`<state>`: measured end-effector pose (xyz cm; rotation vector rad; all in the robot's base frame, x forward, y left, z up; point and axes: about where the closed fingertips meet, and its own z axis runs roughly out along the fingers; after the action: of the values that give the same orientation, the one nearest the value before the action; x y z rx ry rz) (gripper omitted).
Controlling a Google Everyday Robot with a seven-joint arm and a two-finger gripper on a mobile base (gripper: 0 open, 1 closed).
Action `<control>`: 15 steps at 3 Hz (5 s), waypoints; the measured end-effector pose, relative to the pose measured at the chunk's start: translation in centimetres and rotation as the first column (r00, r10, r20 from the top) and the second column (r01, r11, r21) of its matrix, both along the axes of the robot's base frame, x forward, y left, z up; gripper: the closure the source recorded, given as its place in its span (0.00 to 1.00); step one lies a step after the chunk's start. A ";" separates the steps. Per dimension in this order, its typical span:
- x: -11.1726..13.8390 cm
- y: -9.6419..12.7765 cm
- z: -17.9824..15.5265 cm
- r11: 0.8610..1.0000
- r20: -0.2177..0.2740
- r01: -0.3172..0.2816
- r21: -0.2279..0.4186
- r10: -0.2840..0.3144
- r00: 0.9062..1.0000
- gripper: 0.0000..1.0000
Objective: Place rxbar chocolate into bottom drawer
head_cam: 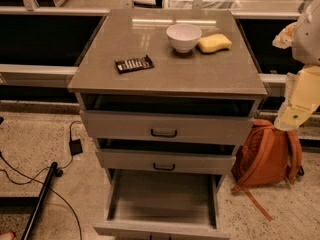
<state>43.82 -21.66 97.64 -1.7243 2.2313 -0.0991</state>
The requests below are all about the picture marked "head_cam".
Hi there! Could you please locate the grey middle drawer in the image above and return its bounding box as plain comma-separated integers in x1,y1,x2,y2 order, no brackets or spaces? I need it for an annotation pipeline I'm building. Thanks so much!
96,139,235,174

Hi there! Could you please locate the yellow sponge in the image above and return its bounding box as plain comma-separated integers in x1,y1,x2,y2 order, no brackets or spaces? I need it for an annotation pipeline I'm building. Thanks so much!
198,34,232,53

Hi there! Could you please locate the grey top drawer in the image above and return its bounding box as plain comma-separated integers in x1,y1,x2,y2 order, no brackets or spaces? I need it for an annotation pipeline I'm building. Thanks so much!
80,110,253,145

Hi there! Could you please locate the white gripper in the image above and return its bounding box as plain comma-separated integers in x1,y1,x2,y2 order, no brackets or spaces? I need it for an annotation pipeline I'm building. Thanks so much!
272,22,320,131

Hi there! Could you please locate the black pole on floor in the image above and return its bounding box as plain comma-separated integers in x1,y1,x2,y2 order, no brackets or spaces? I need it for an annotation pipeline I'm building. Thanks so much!
21,162,58,240

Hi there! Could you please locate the grey open bottom drawer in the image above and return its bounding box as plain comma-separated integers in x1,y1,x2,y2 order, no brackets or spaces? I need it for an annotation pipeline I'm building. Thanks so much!
94,170,230,240

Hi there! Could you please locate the black floor cable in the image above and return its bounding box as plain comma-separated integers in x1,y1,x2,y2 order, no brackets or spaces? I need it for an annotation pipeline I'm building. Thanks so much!
0,120,83,240

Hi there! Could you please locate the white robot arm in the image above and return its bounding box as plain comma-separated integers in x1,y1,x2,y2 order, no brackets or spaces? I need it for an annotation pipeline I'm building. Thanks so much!
272,0,320,131

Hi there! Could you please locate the orange backpack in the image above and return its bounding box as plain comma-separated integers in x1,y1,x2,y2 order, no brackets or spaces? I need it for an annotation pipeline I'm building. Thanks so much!
231,119,302,221

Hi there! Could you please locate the grey drawer cabinet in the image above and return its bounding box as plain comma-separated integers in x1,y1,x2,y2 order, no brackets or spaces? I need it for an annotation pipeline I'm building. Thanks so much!
67,8,269,240

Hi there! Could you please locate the white ceramic bowl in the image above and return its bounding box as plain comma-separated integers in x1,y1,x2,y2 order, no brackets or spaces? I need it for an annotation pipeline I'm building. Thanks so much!
166,24,202,53

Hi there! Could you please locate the black power adapter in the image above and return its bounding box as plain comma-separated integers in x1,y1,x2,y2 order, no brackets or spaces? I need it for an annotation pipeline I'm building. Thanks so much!
69,139,83,156

